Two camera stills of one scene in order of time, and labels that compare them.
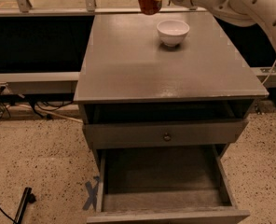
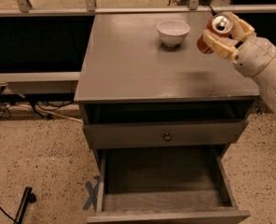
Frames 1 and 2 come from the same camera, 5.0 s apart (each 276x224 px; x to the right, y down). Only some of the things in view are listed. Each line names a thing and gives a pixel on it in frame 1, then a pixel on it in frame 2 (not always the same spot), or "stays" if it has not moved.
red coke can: [148, 6] -> [220, 24]
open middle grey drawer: [163, 185] stays
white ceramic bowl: [172, 32] stays
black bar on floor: [27, 198] stays
